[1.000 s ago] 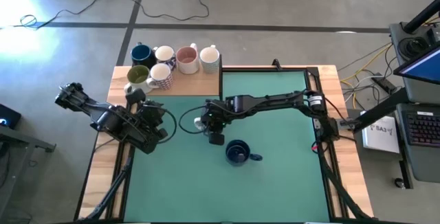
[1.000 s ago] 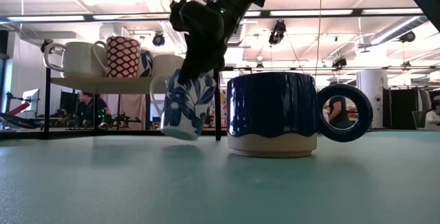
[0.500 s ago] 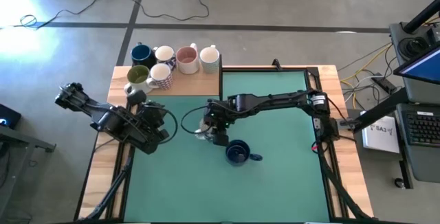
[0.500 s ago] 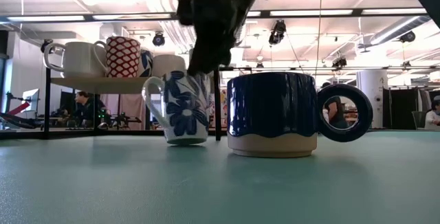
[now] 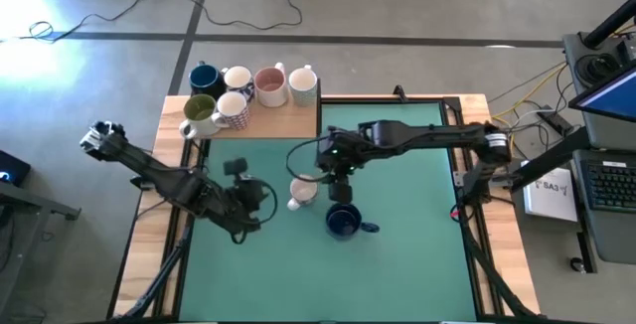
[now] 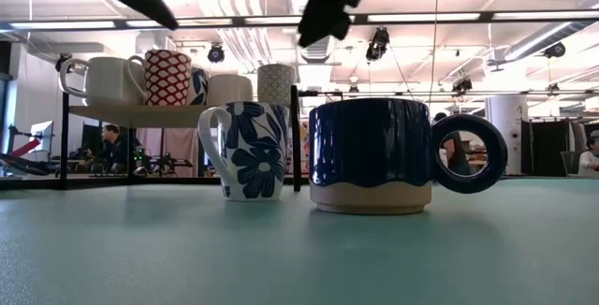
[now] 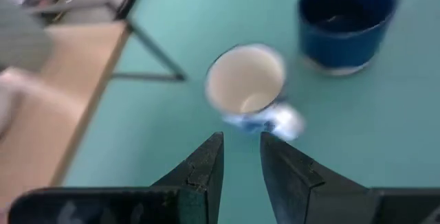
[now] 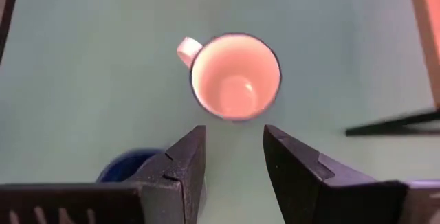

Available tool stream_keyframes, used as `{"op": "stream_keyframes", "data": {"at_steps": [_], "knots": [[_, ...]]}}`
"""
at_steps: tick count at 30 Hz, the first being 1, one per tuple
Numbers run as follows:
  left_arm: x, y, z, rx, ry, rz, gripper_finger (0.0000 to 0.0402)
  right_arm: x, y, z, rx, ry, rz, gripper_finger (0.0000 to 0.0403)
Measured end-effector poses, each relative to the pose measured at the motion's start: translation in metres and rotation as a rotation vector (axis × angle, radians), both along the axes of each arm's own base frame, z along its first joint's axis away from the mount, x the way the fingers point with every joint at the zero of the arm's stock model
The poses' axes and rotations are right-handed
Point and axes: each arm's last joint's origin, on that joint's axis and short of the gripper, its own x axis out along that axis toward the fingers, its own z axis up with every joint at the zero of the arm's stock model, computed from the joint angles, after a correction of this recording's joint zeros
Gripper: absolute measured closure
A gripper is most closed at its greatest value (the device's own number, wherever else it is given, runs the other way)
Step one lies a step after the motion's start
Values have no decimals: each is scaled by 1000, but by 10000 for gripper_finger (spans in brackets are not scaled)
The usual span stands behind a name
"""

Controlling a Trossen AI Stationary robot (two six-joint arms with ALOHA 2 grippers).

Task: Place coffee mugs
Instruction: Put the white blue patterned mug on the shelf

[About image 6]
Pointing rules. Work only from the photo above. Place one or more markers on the red lattice pattern mug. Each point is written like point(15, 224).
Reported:
point(166, 78)

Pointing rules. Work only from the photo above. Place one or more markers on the pink curtain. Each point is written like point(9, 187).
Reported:
point(180, 148)

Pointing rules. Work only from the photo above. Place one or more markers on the green table mat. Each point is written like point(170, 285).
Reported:
point(140, 249)

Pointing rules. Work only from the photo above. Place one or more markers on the black aluminium table frame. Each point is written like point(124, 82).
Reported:
point(93, 182)

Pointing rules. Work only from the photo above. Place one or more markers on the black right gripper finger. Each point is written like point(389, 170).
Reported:
point(348, 3)
point(320, 15)

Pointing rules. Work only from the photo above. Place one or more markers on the black curtain partition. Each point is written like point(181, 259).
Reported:
point(547, 146)

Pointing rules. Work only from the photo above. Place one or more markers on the white mug pink interior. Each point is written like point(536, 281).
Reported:
point(229, 91)

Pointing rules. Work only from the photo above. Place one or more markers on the wooden shelf black frame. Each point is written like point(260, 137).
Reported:
point(154, 115)

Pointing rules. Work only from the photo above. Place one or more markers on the overhead light bar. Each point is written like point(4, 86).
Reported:
point(421, 17)

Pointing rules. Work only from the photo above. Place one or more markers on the black ceiling camera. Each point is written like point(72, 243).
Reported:
point(378, 45)
point(556, 50)
point(462, 85)
point(216, 54)
point(62, 62)

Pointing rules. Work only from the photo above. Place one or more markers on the blue flower pattern mug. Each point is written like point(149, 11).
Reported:
point(255, 155)

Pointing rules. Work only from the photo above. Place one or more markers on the white monitor on arm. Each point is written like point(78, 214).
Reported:
point(42, 136)

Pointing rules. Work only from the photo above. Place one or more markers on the white mug green interior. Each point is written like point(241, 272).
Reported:
point(107, 82)

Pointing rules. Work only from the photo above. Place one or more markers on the colourful floral poster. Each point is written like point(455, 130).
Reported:
point(304, 146)

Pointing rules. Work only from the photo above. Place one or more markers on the green leaf lattice mug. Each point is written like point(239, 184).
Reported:
point(276, 85)

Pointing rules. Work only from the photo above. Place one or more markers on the white round column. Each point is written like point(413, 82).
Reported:
point(512, 113)

